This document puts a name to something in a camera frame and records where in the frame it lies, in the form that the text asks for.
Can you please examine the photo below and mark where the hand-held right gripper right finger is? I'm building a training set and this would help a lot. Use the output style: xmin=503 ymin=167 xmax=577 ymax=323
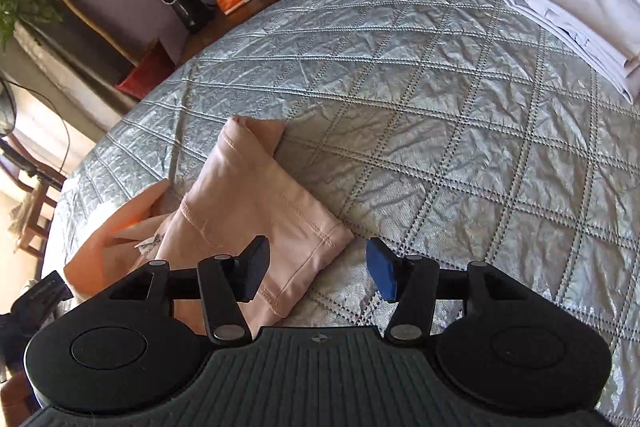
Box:
xmin=366 ymin=237 xmax=538 ymax=349

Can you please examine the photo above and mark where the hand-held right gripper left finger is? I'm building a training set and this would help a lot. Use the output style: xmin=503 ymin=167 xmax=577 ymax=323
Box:
xmin=107 ymin=234 xmax=272 ymax=348

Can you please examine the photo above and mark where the pink garment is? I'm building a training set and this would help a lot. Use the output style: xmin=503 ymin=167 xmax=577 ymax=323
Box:
xmin=64 ymin=116 xmax=356 ymax=338

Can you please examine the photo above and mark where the wooden chair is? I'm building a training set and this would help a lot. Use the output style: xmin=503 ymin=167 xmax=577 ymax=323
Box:
xmin=7 ymin=142 xmax=68 ymax=258

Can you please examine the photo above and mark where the bed with silver quilted bedspread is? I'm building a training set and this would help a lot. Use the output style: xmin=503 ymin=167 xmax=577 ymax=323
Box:
xmin=37 ymin=0 xmax=640 ymax=427

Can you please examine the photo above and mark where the black standing fan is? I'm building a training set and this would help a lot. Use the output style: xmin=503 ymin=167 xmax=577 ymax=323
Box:
xmin=0 ymin=69 xmax=21 ymax=138

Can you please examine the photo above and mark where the red plant pot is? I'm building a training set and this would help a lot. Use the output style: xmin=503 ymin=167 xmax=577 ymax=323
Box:
xmin=116 ymin=38 xmax=176 ymax=100

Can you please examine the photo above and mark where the beige curtain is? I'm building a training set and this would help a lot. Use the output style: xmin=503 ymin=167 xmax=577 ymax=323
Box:
xmin=12 ymin=19 xmax=138 ymax=118

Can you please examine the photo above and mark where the dark low cabinet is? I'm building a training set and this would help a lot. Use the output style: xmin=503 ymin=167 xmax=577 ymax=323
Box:
xmin=177 ymin=0 xmax=331 ymax=62

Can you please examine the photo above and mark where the black tabletop appliance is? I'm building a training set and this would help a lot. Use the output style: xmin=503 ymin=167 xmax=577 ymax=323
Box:
xmin=160 ymin=0 xmax=211 ymax=34

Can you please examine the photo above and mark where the folded white cloth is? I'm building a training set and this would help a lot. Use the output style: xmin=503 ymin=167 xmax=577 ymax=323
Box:
xmin=500 ymin=0 xmax=640 ymax=104

